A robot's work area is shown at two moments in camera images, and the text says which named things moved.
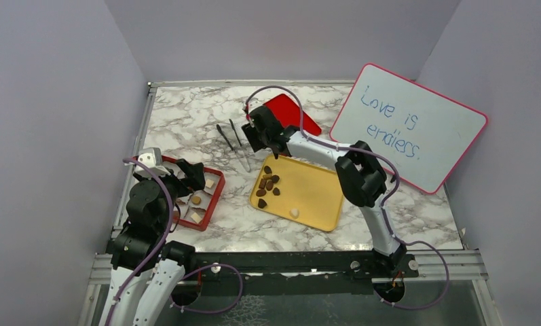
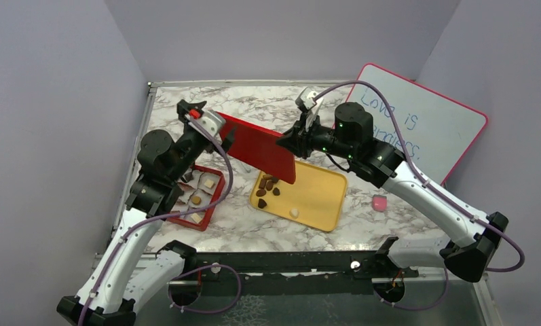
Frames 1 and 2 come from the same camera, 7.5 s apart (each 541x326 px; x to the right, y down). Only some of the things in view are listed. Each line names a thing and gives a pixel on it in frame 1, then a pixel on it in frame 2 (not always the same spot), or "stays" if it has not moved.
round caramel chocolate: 196,200 stays
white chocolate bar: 196,217 stays
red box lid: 287,112 to 260,148
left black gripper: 194,180 to 224,145
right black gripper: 250,130 to 297,139
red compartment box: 195,208 stays
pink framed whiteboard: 419,134 stays
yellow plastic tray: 299,189 stays
